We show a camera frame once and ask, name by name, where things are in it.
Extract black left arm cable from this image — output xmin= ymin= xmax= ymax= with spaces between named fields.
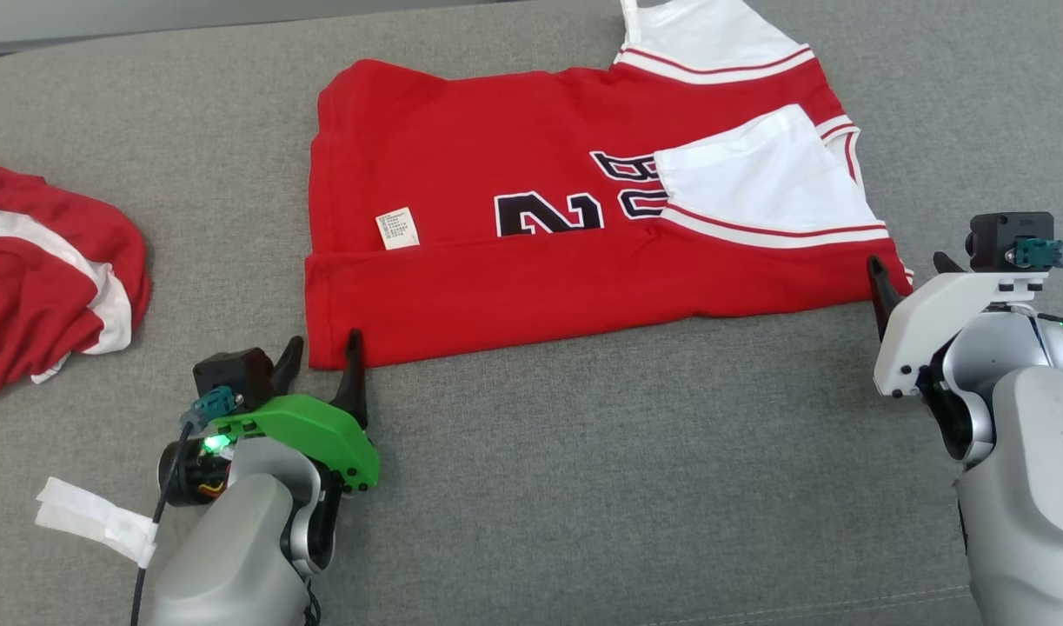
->
xmin=129 ymin=387 xmax=240 ymax=626

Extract white tape tag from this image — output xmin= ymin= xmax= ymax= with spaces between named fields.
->
xmin=35 ymin=476 xmax=159 ymax=569

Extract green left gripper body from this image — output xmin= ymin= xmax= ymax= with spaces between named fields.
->
xmin=209 ymin=395 xmax=382 ymax=497

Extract red basketball jersey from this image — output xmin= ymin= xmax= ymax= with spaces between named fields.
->
xmin=304 ymin=0 xmax=915 ymax=371

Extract grey fabric sofa cushion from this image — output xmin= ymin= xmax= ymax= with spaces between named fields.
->
xmin=0 ymin=0 xmax=1063 ymax=626

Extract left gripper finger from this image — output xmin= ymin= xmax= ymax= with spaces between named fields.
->
xmin=269 ymin=336 xmax=306 ymax=397
xmin=330 ymin=329 xmax=369 ymax=430

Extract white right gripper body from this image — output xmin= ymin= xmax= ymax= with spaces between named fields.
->
xmin=872 ymin=270 xmax=1051 ymax=400

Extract red shorts with white stripe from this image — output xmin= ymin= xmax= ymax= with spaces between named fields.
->
xmin=0 ymin=159 xmax=153 ymax=403

